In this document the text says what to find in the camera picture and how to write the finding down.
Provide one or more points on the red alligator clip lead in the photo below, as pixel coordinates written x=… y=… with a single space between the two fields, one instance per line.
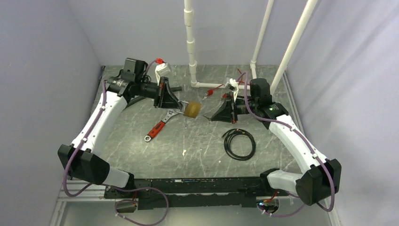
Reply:
x=210 y=91
x=242 y=74

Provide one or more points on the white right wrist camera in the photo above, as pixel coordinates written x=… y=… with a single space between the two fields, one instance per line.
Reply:
x=232 y=85

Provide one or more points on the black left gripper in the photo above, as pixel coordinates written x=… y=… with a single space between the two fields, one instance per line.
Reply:
x=167 y=100

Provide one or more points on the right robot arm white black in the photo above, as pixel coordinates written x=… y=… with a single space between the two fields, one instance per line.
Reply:
x=319 y=177

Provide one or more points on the red handled adjustable wrench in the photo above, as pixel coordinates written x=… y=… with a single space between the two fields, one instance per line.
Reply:
x=159 y=126

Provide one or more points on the white pvc pipe frame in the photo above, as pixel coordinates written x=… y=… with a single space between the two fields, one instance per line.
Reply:
x=241 y=32

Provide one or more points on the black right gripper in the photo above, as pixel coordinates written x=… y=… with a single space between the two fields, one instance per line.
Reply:
x=225 y=113

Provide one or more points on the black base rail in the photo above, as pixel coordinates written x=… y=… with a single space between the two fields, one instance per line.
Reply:
x=197 y=192

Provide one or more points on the brass padlock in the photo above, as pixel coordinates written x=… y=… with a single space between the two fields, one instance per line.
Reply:
x=189 y=109

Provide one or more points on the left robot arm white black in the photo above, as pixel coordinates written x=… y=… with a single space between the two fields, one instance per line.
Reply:
x=80 y=158

